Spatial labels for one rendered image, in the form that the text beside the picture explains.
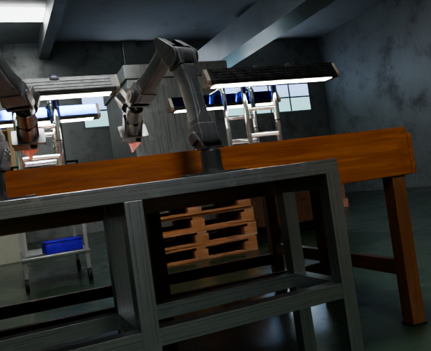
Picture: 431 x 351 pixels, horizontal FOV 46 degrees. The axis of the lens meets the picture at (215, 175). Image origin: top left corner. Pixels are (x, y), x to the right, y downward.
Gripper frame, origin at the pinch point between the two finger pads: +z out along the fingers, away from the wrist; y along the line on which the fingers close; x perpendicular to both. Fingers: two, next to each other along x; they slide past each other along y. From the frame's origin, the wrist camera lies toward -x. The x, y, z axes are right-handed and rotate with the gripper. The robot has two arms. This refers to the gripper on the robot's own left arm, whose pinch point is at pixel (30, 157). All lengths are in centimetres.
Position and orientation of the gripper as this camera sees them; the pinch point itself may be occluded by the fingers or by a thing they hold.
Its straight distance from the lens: 179.3
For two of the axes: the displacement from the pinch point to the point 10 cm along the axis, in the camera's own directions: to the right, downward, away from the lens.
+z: -1.7, 6.9, 7.0
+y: -9.3, 1.2, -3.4
